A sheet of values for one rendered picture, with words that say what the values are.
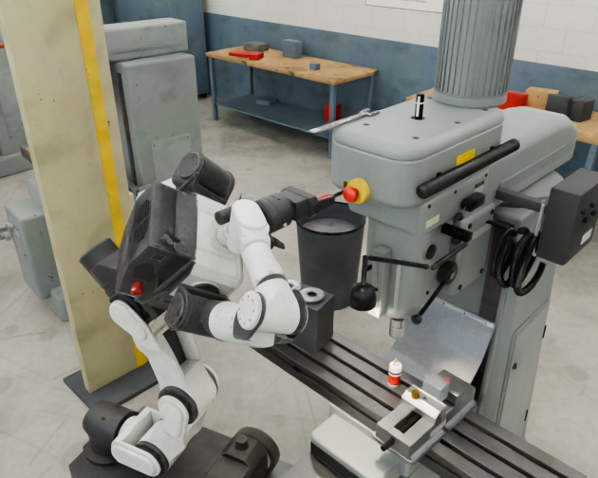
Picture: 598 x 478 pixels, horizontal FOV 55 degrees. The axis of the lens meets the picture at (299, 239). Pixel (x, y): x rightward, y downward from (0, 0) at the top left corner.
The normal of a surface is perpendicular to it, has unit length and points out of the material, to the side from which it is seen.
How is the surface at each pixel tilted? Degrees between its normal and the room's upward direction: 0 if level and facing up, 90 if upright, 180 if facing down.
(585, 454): 0
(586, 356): 0
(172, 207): 46
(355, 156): 90
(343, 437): 0
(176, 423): 90
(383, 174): 90
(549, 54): 90
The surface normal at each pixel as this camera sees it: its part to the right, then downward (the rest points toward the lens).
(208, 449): 0.00, -0.88
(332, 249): 0.01, 0.54
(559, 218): -0.70, 0.34
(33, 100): 0.72, 0.33
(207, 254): 0.65, -0.46
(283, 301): 0.60, -0.09
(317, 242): -0.42, 0.49
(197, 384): 0.78, -0.26
